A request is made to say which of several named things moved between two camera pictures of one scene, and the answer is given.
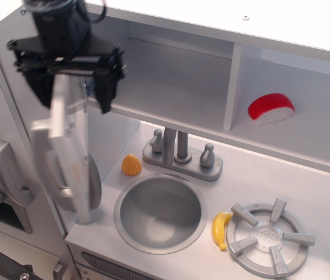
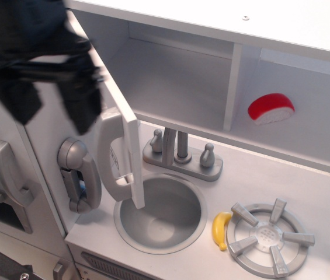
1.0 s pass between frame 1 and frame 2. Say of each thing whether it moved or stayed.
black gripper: moved
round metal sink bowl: stayed
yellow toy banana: stayed
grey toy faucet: stayed
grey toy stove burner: stayed
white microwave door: moved
